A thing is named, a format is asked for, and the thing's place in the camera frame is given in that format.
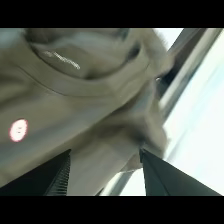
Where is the brown T-shirt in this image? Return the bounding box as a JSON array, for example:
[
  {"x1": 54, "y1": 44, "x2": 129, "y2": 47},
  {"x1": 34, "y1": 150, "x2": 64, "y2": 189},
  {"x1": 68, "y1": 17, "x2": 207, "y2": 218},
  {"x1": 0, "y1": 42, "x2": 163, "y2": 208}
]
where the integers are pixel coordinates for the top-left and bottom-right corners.
[{"x1": 0, "y1": 28, "x2": 174, "y2": 197}]

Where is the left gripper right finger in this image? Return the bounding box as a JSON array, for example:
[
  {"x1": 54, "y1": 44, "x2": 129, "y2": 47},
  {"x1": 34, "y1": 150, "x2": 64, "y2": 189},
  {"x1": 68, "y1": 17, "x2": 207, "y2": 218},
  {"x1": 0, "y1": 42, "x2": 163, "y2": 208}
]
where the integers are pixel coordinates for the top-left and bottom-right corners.
[{"x1": 139, "y1": 148, "x2": 222, "y2": 197}]

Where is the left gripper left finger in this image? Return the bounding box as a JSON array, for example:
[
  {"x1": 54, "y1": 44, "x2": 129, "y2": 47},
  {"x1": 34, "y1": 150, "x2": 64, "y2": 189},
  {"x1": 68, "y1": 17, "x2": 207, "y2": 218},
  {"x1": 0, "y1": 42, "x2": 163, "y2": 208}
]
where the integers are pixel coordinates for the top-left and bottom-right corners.
[{"x1": 0, "y1": 148, "x2": 72, "y2": 197}]

